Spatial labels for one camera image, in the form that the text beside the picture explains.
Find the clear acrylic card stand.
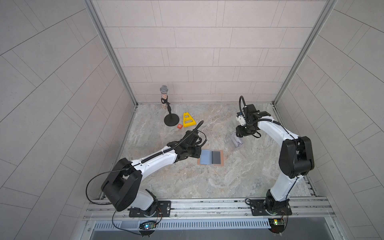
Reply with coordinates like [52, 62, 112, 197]
[230, 132, 244, 149]

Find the black VIP credit card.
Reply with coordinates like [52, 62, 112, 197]
[212, 151, 222, 165]

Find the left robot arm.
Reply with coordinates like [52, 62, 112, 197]
[101, 129, 207, 216]

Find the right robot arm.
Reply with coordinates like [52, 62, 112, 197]
[236, 99, 315, 215]

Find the microphone on black stand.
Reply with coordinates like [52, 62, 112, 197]
[160, 85, 180, 127]

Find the left green circuit board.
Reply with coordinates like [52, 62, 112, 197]
[139, 221, 157, 231]

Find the right circuit board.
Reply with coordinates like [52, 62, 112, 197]
[269, 219, 286, 234]

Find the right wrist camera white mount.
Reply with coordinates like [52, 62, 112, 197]
[236, 113, 246, 126]

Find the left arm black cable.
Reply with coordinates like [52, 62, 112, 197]
[85, 120, 205, 205]

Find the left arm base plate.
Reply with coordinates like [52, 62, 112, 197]
[129, 201, 172, 218]

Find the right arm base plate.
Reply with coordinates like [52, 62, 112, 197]
[246, 198, 292, 216]

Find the aluminium mounting rail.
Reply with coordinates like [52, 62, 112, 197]
[79, 197, 336, 221]

